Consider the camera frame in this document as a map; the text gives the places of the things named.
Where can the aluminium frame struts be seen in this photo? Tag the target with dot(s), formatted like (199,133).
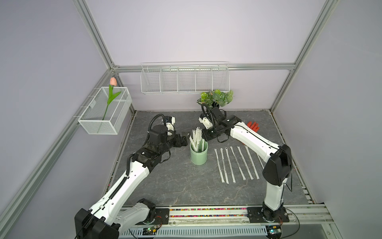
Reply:
(21,200)

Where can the green artificial plant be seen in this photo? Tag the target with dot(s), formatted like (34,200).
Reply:
(216,98)

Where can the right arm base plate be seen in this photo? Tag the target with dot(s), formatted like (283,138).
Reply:
(266,215)

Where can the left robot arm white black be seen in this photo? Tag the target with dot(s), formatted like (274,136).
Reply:
(104,220)

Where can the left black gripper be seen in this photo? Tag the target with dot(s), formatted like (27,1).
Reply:
(179,144)

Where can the white slotted cable duct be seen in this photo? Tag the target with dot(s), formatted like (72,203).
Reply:
(196,232)

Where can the white mesh wall basket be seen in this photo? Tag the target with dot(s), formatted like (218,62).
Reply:
(90,117)

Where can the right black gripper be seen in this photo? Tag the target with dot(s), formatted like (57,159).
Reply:
(205,135)

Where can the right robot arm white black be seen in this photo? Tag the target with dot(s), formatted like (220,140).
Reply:
(277,159)

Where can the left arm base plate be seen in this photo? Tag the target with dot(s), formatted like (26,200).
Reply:
(155,215)

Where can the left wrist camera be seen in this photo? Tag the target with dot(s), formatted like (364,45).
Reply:
(163,132)

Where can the red work glove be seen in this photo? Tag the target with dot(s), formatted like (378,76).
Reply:
(254,126)

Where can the green cylindrical storage cup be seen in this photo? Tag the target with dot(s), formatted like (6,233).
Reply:
(199,156)

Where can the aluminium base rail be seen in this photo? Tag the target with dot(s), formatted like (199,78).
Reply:
(241,215)

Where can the white wire wall shelf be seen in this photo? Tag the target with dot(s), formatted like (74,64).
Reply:
(184,77)

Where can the bundle of wrapped white straws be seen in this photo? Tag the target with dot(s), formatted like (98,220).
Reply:
(198,144)

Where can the pink artificial tulip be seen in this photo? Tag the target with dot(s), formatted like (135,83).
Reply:
(112,95)

